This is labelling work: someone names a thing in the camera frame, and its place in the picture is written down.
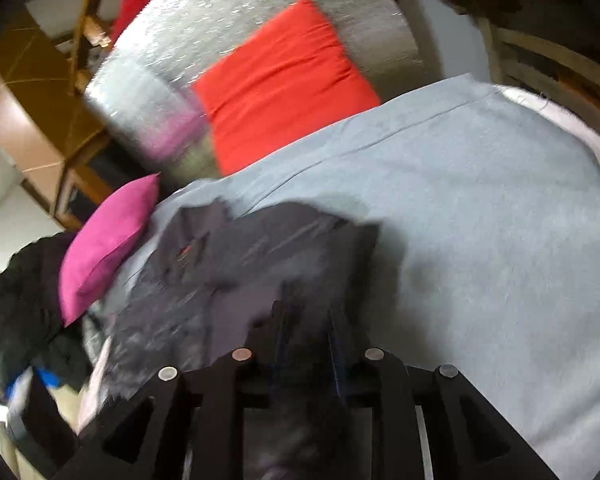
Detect dark grey garment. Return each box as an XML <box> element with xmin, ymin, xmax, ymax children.
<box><xmin>104</xmin><ymin>201</ymin><xmax>379</xmax><ymax>479</ymax></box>

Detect black clothes pile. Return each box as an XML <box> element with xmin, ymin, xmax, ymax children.
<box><xmin>0</xmin><ymin>232</ymin><xmax>93</xmax><ymax>405</ymax></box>

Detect blue jacket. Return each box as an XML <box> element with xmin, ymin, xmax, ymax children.
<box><xmin>5</xmin><ymin>366</ymin><xmax>62</xmax><ymax>401</ymax></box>

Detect light grey bed blanket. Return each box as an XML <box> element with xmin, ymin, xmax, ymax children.
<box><xmin>102</xmin><ymin>76</ymin><xmax>600</xmax><ymax>479</ymax></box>

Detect pink cushion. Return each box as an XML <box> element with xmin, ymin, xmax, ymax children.
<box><xmin>58</xmin><ymin>174</ymin><xmax>160</xmax><ymax>326</ymax></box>

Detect silver foil insulation panel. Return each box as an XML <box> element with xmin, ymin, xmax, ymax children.
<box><xmin>84</xmin><ymin>0</ymin><xmax>430</xmax><ymax>190</ymax></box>

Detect brown wooden cabinet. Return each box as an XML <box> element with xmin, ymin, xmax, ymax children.
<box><xmin>0</xmin><ymin>6</ymin><xmax>147</xmax><ymax>230</ymax></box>

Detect red square cushion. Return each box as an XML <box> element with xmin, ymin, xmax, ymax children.
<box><xmin>192</xmin><ymin>0</ymin><xmax>381</xmax><ymax>176</ymax></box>

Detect wooden shelf unit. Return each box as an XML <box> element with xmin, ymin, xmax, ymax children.
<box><xmin>443</xmin><ymin>0</ymin><xmax>600</xmax><ymax>134</ymax></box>

